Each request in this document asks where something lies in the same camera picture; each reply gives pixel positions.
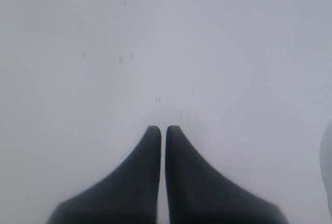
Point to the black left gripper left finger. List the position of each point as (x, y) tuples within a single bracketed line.
[(129, 194)]

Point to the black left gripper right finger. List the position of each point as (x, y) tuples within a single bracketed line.
[(198, 193)]

